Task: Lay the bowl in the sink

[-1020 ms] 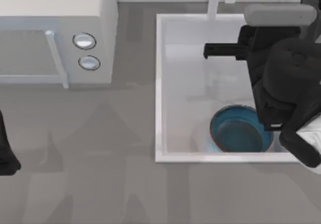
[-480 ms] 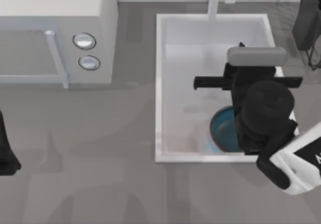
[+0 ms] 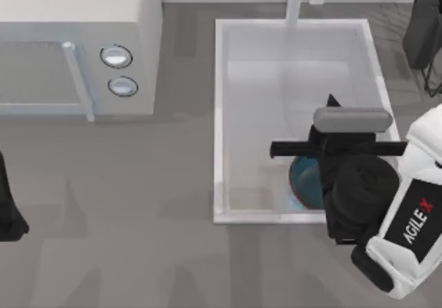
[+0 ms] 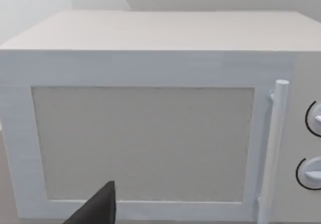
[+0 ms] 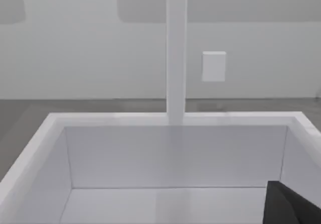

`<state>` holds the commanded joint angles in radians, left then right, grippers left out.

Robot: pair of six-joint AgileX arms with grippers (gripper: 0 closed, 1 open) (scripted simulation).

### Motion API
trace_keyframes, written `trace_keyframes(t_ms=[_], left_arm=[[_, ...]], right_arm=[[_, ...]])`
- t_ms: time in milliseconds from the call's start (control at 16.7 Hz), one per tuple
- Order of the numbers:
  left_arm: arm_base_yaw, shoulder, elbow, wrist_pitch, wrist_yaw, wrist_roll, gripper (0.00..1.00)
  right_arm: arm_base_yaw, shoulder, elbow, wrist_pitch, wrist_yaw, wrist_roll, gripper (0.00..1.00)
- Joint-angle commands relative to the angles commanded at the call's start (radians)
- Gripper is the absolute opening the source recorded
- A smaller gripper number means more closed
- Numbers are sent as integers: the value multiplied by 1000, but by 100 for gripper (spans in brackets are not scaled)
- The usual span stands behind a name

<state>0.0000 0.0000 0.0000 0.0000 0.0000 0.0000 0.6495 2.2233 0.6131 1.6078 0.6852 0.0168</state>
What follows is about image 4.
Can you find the pale microwave knob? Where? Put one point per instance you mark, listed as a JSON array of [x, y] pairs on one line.
[[315, 118], [311, 173]]

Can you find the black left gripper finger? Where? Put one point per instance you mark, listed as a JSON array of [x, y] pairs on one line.
[[100, 206]]

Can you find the pale microwave door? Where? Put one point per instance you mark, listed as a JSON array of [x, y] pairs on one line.
[[143, 143]]

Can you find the pale microwave oven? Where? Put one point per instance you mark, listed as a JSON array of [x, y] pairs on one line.
[[160, 30]]

